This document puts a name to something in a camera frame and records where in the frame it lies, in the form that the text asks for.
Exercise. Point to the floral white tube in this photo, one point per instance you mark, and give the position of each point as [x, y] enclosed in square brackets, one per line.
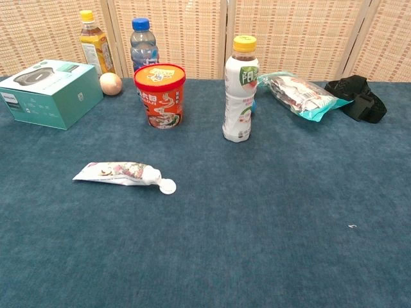
[122, 173]

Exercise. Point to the white yellow-capped drink bottle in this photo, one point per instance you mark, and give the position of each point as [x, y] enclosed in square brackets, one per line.
[239, 96]

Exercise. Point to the blue-capped water bottle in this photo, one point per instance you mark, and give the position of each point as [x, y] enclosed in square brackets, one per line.
[144, 48]

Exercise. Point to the yellow-capped tea bottle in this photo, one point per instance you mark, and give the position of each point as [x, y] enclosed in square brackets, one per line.
[93, 45]

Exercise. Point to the teal cardboard box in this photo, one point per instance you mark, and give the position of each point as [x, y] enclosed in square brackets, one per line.
[48, 99]

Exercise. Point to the blue tablecloth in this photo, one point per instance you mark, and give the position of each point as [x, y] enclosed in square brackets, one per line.
[205, 224]

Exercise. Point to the red instant noodle cup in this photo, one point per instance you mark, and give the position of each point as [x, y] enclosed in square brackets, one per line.
[162, 96]

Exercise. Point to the teal plastic snack package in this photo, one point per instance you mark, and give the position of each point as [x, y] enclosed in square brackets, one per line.
[298, 94]

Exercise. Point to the beige egg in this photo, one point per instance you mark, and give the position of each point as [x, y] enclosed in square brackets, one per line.
[110, 84]

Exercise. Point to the bamboo folding screen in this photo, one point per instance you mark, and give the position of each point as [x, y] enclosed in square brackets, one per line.
[289, 32]

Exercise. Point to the tiny white scrap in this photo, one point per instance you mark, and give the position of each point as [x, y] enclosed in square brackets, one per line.
[352, 226]

